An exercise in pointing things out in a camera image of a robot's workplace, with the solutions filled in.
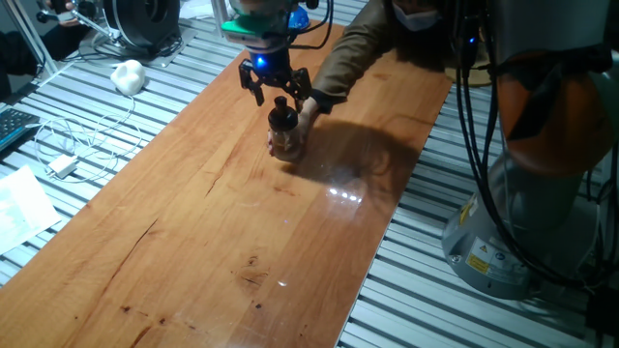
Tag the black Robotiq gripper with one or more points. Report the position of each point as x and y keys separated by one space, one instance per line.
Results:
x=271 y=72

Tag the dark sleeved operator forearm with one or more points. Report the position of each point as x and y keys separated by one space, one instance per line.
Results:
x=29 y=53

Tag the bare person hand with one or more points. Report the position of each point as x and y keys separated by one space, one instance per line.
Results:
x=308 y=121

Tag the operator hand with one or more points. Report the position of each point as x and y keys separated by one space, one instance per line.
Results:
x=67 y=14

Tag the blue tissue packet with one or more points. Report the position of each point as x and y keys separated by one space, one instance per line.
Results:
x=300 y=19

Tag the silver upright pole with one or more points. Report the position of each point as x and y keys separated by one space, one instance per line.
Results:
x=219 y=17

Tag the crumpled white paper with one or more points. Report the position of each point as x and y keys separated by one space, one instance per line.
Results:
x=196 y=8

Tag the large wooden board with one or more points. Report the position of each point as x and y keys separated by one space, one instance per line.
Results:
x=217 y=217

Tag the black round drum device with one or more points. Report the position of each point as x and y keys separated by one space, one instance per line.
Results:
x=142 y=21

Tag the white lumpy plastic object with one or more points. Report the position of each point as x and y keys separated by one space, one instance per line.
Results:
x=128 y=76

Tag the white face mask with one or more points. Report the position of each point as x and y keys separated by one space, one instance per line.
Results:
x=416 y=19

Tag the person in brown jacket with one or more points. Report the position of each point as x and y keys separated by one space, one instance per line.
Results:
x=425 y=43

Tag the white charger adapter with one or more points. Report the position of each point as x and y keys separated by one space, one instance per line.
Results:
x=62 y=166

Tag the black computer keyboard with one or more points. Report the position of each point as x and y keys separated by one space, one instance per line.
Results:
x=13 y=126

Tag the white paper sheet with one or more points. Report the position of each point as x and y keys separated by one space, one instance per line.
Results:
x=24 y=208

